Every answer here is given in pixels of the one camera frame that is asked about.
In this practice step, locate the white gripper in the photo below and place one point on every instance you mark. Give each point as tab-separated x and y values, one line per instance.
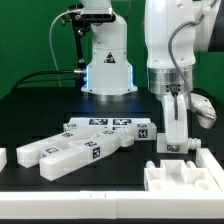
175	118

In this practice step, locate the white chair seat block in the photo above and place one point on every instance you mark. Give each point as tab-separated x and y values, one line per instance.
178	176

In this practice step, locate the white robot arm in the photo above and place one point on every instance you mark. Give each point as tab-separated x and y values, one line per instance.
174	30

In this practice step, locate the front long chair side piece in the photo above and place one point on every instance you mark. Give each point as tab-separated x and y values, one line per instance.
81	153

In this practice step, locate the long chair side piece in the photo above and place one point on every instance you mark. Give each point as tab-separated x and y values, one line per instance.
30	154
81	153

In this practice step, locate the rear long chair side piece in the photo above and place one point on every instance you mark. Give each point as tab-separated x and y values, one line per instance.
30	154

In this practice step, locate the white left border block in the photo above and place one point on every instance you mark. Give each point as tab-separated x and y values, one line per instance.
3	158

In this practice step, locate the white right border rail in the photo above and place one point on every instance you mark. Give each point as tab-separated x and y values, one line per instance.
205	159

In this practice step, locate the white border rail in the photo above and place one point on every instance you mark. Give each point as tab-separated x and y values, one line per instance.
205	159
111	205

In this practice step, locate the flat white tagged base plate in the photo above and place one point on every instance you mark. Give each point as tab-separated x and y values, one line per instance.
111	123

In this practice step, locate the white front border rail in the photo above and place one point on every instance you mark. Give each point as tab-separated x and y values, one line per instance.
111	205

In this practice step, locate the black camera stand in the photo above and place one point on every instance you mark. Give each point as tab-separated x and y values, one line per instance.
81	19

